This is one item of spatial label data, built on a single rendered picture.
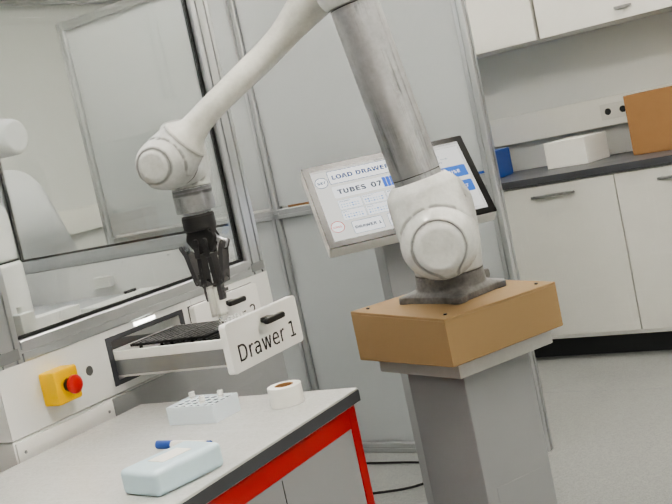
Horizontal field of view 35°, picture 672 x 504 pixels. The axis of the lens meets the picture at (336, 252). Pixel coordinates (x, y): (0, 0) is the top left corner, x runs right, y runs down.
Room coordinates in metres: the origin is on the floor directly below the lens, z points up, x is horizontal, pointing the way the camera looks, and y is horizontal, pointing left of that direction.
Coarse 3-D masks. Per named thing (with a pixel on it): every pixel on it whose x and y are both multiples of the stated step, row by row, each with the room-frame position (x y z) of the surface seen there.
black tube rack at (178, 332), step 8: (216, 320) 2.53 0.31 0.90; (168, 328) 2.57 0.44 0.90; (176, 328) 2.54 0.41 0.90; (184, 328) 2.51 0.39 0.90; (192, 328) 2.49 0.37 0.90; (200, 328) 2.46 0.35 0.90; (208, 328) 2.43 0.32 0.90; (216, 328) 2.40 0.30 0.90; (152, 336) 2.50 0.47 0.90; (160, 336) 2.47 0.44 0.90; (168, 336) 2.44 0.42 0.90; (176, 336) 2.41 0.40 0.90; (184, 336) 2.39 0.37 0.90; (192, 336) 2.37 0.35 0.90; (216, 336) 2.48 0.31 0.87; (136, 344) 2.44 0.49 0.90; (144, 344) 2.43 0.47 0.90; (160, 344) 2.51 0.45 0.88; (168, 344) 2.51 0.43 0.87
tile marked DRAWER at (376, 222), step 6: (378, 216) 3.14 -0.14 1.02; (354, 222) 3.12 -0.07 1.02; (360, 222) 3.12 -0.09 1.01; (366, 222) 3.12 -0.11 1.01; (372, 222) 3.12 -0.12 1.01; (378, 222) 3.12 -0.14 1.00; (384, 222) 3.12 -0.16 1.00; (354, 228) 3.11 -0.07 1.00; (360, 228) 3.11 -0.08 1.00; (366, 228) 3.11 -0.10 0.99; (372, 228) 3.11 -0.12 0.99; (378, 228) 3.11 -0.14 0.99
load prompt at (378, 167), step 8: (384, 160) 3.28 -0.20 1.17; (344, 168) 3.26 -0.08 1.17; (352, 168) 3.26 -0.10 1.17; (360, 168) 3.26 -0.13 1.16; (368, 168) 3.26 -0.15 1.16; (376, 168) 3.26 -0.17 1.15; (384, 168) 3.26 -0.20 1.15; (328, 176) 3.24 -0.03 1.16; (336, 176) 3.24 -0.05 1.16; (344, 176) 3.24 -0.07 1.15; (352, 176) 3.24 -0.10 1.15; (360, 176) 3.24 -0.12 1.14; (368, 176) 3.24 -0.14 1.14
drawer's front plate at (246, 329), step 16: (272, 304) 2.40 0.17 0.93; (288, 304) 2.46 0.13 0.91; (240, 320) 2.29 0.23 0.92; (256, 320) 2.34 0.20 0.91; (288, 320) 2.45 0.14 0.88; (224, 336) 2.24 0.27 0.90; (240, 336) 2.28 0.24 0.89; (256, 336) 2.33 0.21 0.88; (272, 336) 2.38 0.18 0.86; (288, 336) 2.43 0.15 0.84; (224, 352) 2.24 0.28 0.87; (272, 352) 2.37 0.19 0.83; (240, 368) 2.26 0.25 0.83
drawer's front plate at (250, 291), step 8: (240, 288) 2.85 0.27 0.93; (248, 288) 2.89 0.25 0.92; (256, 288) 2.92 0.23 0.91; (232, 296) 2.82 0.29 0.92; (240, 296) 2.85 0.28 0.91; (248, 296) 2.88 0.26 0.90; (256, 296) 2.91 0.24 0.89; (200, 304) 2.70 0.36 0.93; (208, 304) 2.72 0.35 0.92; (240, 304) 2.84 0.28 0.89; (248, 304) 2.87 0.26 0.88; (256, 304) 2.90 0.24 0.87; (192, 312) 2.67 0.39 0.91; (200, 312) 2.69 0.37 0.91; (208, 312) 2.72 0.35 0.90; (232, 312) 2.80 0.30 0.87; (240, 312) 2.83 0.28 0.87; (248, 312) 2.86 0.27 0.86; (192, 320) 2.68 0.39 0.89; (200, 320) 2.68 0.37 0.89; (208, 320) 2.71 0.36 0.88
